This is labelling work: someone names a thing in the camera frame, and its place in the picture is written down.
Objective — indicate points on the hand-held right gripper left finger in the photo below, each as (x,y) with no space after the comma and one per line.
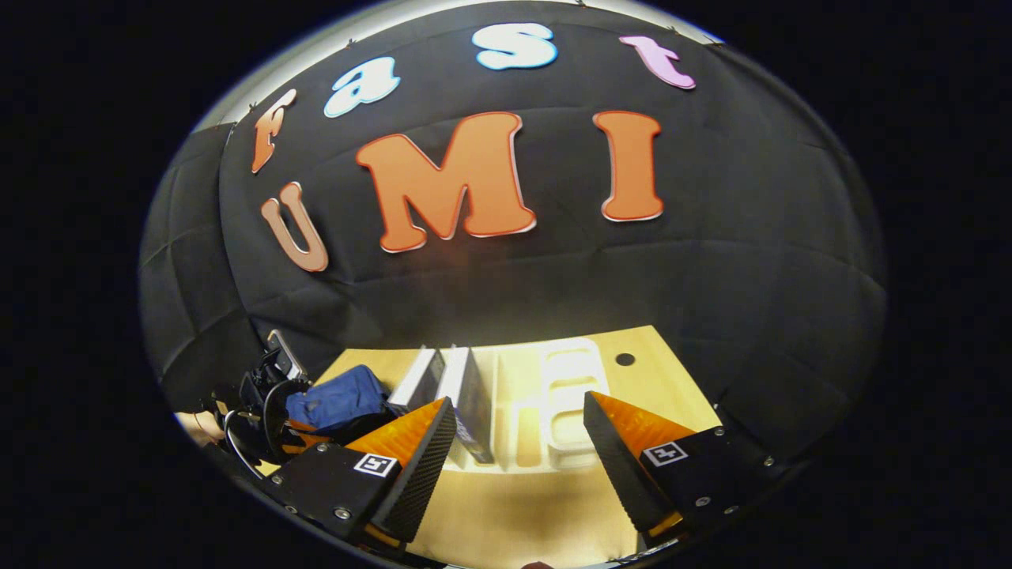
(419,482)

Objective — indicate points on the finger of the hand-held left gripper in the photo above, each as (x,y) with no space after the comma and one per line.
(308,442)
(294,425)

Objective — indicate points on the white bookshelf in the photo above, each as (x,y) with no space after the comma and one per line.
(565,379)

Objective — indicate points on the blue schoolbag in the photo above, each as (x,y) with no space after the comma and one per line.
(336,399)

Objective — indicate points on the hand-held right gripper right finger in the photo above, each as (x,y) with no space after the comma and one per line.
(617,466)

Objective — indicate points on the white book dark spine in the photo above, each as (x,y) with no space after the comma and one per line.
(419,379)

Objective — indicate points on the white book blue spine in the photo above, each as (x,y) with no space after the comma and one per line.
(474,403)

